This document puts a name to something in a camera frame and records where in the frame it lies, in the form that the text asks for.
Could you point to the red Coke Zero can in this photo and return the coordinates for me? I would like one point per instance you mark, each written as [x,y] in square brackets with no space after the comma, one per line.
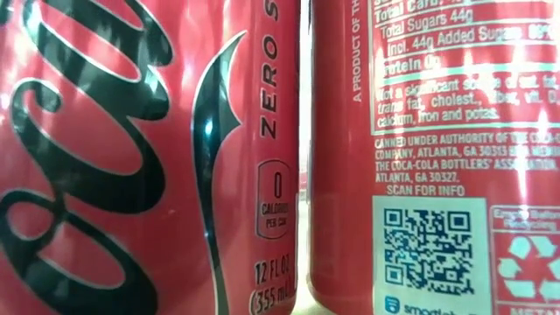
[131,175]

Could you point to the red Coca-Cola can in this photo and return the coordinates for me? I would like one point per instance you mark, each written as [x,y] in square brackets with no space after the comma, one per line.
[437,166]

